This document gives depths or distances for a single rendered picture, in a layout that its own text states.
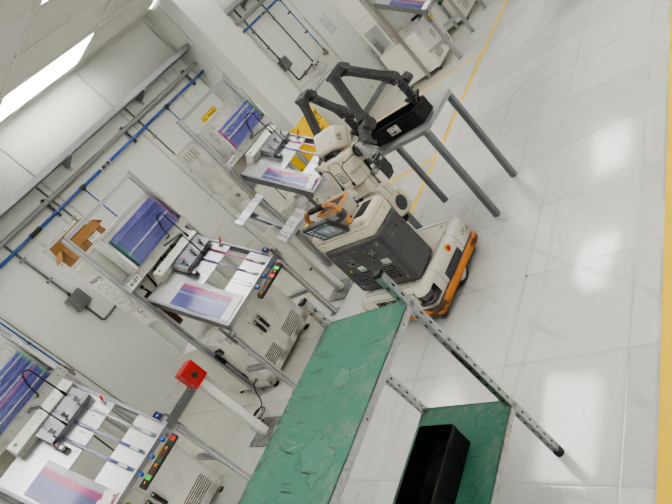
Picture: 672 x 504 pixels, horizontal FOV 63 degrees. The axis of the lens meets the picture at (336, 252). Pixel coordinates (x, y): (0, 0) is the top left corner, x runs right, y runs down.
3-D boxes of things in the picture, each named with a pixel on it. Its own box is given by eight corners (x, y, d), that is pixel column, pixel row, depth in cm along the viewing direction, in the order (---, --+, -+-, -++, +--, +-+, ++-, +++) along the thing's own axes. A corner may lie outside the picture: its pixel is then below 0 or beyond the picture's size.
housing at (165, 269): (201, 243, 448) (196, 231, 438) (167, 287, 419) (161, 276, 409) (192, 241, 451) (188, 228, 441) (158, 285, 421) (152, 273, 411)
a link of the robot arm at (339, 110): (298, 101, 363) (310, 95, 356) (297, 93, 364) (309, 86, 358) (340, 119, 396) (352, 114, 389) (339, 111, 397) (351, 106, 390)
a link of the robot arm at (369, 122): (320, 76, 333) (326, 68, 324) (336, 67, 339) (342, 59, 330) (363, 137, 336) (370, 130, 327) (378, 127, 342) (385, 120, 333)
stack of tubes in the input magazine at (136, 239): (178, 218, 432) (151, 195, 423) (140, 265, 401) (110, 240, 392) (172, 223, 441) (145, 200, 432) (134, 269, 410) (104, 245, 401)
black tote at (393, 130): (368, 153, 399) (357, 142, 395) (377, 138, 408) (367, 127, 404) (424, 122, 354) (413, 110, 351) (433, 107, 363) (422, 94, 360)
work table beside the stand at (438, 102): (499, 216, 370) (425, 129, 343) (425, 239, 425) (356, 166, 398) (517, 172, 394) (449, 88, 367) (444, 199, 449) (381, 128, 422)
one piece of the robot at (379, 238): (433, 294, 328) (338, 198, 300) (374, 306, 371) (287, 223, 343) (451, 253, 346) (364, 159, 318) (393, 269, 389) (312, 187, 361)
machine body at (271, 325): (313, 319, 471) (261, 273, 450) (277, 389, 428) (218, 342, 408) (272, 333, 518) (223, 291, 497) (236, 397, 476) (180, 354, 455)
